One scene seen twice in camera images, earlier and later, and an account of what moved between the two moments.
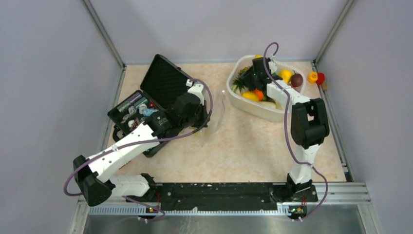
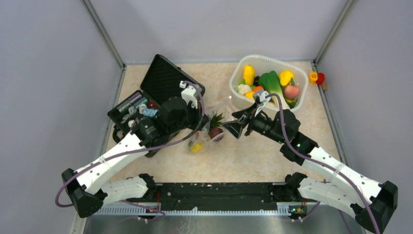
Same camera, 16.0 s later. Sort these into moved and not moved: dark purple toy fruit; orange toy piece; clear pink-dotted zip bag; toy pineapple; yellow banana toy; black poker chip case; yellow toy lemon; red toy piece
Moved: dark purple toy fruit; toy pineapple; clear pink-dotted zip bag
Not moved: orange toy piece; yellow toy lemon; black poker chip case; red toy piece; yellow banana toy
